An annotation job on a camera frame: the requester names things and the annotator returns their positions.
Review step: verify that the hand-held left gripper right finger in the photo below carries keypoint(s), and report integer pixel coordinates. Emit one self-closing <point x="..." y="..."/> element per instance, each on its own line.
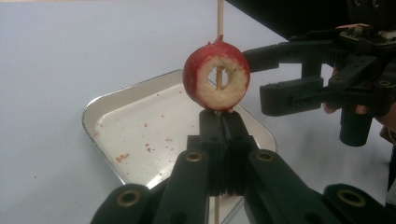
<point x="236" y="149"/>

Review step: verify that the red cored hawthorn fruit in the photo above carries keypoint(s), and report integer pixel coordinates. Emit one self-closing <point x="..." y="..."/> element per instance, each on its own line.
<point x="196" y="62"/>

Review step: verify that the thin wooden skewer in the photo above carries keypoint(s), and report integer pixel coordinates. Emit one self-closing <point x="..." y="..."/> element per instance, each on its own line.
<point x="220" y="18"/>

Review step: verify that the silver metal tray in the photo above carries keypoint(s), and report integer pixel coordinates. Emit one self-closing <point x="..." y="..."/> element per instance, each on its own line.
<point x="140" y="137"/>

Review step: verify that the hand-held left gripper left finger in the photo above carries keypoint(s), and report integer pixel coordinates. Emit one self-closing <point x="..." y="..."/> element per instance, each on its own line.
<point x="213" y="149"/>

